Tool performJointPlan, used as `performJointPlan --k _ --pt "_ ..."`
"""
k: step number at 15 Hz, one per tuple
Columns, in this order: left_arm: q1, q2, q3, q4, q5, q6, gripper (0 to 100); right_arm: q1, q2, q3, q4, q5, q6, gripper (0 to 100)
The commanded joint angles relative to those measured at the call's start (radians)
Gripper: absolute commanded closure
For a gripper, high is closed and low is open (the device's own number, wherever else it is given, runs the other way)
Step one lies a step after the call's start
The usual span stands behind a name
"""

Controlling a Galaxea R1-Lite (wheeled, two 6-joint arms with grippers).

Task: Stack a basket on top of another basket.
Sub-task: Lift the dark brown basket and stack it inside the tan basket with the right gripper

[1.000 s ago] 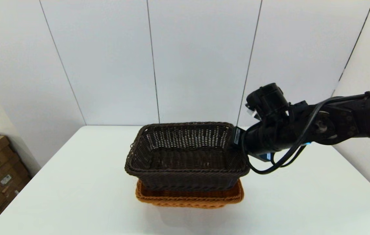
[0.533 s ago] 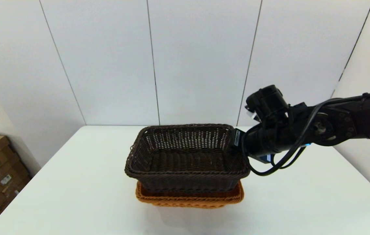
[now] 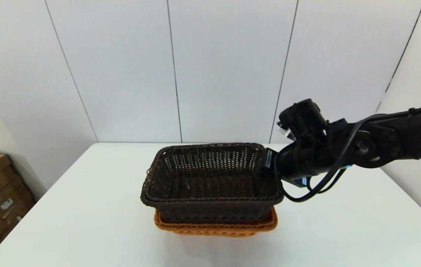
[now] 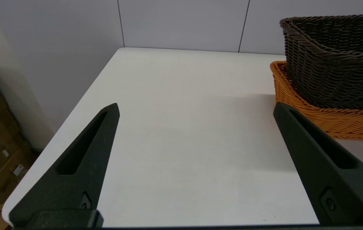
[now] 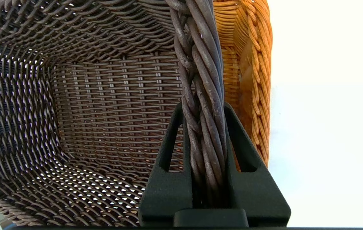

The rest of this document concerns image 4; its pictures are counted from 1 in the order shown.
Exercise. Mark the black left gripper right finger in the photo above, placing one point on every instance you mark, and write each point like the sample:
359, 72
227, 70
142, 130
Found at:
338, 185

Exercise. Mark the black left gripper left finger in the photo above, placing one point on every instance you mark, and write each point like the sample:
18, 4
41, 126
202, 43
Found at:
72, 188

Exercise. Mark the orange wicker basket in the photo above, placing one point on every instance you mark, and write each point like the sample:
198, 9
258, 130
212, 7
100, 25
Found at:
344, 124

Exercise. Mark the dark brown wicker basket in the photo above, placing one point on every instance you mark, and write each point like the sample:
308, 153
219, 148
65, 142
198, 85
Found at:
328, 80

